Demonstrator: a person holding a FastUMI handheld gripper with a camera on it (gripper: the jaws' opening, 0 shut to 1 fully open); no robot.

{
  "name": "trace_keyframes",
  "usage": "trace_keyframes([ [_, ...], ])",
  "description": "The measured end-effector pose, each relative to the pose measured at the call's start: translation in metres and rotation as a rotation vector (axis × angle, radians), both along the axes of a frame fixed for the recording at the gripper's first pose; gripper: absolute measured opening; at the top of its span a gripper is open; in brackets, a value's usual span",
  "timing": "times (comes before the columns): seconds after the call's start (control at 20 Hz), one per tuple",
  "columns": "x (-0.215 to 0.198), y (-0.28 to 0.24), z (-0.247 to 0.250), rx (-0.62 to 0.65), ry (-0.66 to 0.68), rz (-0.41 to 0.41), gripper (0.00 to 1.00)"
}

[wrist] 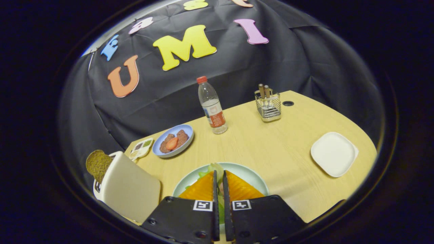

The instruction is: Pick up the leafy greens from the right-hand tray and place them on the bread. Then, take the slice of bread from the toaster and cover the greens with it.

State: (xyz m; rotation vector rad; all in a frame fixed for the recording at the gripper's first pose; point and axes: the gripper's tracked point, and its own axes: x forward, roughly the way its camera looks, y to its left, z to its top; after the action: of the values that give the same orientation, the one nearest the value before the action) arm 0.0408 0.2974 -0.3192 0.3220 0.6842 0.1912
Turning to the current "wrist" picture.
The red tomato slice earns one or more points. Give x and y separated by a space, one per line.
172 143

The white square plate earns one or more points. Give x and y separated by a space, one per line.
334 154

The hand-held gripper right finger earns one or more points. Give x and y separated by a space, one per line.
228 223

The white divided condiment tray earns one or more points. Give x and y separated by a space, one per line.
140 150

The green lettuce leaf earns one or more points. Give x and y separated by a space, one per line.
217 167

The brown bread slice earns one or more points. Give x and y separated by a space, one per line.
98 164

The pale green round plate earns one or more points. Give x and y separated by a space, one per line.
251 176

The clear plastic bottle red cap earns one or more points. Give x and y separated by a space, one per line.
212 108

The white toaster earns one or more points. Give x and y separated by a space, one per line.
129 189

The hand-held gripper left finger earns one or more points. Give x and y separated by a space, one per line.
216 223

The brown meat patty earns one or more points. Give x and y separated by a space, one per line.
164 147
183 137

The blue round plate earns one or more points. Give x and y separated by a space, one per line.
156 147

